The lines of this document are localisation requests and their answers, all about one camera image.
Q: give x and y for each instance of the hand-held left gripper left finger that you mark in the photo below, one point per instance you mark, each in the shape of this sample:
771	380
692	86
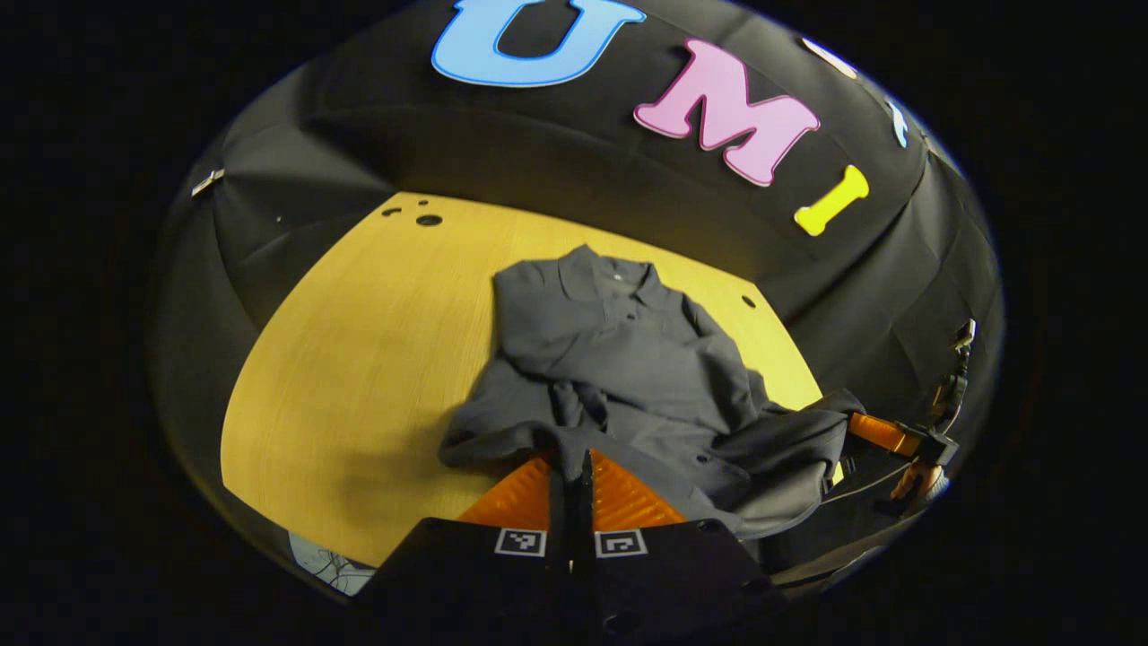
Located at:
466	583

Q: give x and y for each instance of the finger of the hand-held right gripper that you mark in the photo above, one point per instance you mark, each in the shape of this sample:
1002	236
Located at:
883	433

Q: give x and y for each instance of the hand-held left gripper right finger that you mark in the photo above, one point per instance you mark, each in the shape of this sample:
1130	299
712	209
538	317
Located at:
682	583

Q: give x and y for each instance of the grey button shirt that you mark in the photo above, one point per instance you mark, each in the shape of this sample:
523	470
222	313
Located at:
628	359

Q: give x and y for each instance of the black backdrop cloth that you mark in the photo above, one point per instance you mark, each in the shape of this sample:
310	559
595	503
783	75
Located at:
556	144

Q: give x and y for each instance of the silver cloth clip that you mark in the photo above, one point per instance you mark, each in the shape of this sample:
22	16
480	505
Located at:
207	181

